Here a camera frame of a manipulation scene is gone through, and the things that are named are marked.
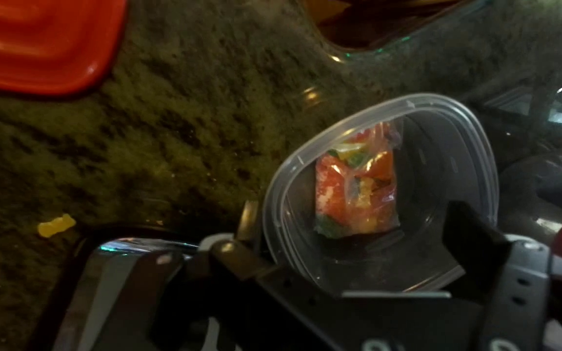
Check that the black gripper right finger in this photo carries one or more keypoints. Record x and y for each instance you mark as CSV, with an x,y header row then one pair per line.
x,y
518,298

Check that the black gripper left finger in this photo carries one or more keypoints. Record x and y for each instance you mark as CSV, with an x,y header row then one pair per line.
x,y
262,304

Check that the clear bag of gummy candy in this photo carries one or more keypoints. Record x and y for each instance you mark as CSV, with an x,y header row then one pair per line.
x,y
356,187

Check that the clear plastic bowl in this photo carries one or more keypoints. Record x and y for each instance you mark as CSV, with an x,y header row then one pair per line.
x,y
438,161

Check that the red plastic bowl lid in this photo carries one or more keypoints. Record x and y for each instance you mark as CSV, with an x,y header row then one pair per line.
x,y
40,39

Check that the loose yellow gummy candy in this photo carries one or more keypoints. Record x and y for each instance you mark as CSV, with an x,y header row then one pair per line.
x,y
58,224

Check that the wooden lower cabinet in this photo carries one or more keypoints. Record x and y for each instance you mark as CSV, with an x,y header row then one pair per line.
x,y
385,21

